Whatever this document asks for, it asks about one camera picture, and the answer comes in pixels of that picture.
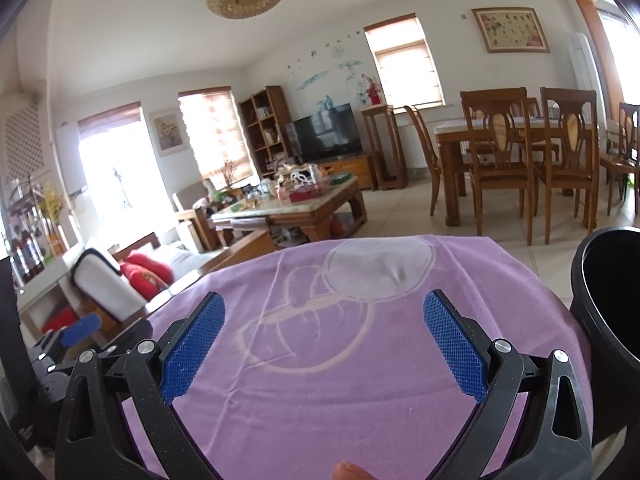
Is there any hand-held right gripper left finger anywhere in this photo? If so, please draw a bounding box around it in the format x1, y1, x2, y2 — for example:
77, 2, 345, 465
54, 291, 226, 480

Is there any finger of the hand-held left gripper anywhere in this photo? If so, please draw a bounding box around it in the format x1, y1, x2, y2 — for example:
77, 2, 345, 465
32, 316, 101, 361
42, 318, 153, 373

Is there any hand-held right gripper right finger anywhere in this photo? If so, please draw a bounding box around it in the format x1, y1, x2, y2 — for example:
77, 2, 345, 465
422, 289, 593, 480

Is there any black trash bin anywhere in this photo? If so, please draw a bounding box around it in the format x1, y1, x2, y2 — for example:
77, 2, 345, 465
570, 227, 640, 448

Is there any person's right hand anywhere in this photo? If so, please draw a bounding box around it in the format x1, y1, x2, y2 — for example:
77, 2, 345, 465
332, 462, 386, 480

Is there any red cloth item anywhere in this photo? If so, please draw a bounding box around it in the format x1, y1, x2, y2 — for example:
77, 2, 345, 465
42, 307, 81, 333

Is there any white black-edged cushion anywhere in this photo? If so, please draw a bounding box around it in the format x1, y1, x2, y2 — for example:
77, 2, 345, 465
72, 247, 148, 321

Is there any red cushion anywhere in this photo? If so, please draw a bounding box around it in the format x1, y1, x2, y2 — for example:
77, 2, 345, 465
120, 252, 175, 301

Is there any wooden sofa with white seat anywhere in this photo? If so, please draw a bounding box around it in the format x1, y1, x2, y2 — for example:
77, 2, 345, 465
17, 230, 276, 341

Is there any yellow flower bunch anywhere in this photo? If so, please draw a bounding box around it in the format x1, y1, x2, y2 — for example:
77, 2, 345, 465
42, 182, 68, 256

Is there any purple printed cloth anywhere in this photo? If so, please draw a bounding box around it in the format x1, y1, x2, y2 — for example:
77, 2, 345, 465
122, 234, 593, 480

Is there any wooden armchair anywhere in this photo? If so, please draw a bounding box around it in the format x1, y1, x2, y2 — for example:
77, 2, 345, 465
172, 179, 221, 253

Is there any wooden coffee table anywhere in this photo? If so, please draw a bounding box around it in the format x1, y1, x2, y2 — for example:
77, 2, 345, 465
211, 176, 368, 243

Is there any coffee table clutter pile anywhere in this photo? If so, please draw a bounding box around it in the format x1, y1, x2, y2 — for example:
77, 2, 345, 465
220, 162, 351, 211

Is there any wooden dining table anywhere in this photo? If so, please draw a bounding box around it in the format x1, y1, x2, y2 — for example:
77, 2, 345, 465
434, 117, 598, 227

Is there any wooden television cabinet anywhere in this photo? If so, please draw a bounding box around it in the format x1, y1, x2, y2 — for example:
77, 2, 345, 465
320, 154, 378, 191

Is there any small framed painting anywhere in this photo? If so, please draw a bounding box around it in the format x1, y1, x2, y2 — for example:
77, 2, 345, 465
148, 109, 191, 157

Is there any tall wooden plant stand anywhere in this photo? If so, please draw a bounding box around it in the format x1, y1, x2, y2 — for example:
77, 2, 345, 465
360, 104, 408, 191

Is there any wide window with blind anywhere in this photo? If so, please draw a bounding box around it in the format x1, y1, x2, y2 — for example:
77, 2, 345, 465
177, 86, 253, 183

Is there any wooden bookshelf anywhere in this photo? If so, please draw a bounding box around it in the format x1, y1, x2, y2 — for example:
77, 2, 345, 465
238, 85, 293, 178

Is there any flat screen television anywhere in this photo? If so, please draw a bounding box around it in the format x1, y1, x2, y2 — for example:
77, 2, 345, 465
285, 103, 363, 163

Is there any narrow window with blind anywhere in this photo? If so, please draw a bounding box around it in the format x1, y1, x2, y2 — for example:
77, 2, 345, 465
363, 12, 446, 109

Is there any white standing air conditioner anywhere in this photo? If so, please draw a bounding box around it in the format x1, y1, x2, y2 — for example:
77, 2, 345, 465
564, 31, 598, 121

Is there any framed flower picture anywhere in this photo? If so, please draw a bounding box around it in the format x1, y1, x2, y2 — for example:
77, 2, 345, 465
471, 6, 551, 54

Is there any white wall radiator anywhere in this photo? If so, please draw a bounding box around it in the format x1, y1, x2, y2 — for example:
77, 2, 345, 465
400, 125, 428, 168

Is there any blue wall decal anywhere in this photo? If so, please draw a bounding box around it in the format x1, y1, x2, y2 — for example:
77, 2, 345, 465
287, 40, 381, 111

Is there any orange wooden door frame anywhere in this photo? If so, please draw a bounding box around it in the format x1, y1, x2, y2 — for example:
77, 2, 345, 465
572, 0, 626, 106

